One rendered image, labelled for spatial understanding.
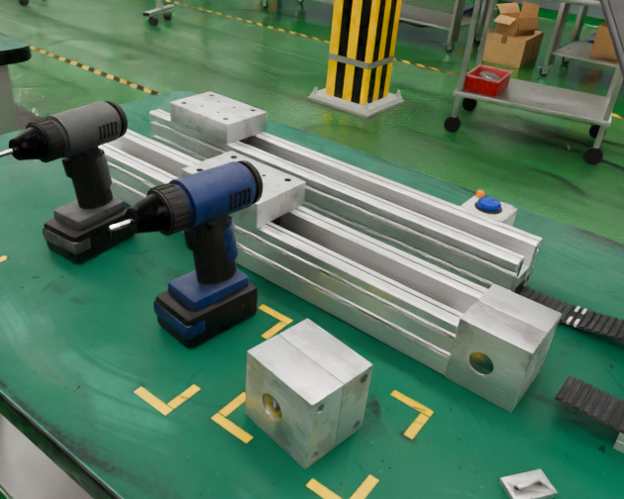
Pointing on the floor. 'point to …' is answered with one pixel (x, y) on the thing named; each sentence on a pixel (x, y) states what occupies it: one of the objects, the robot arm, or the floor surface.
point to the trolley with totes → (501, 87)
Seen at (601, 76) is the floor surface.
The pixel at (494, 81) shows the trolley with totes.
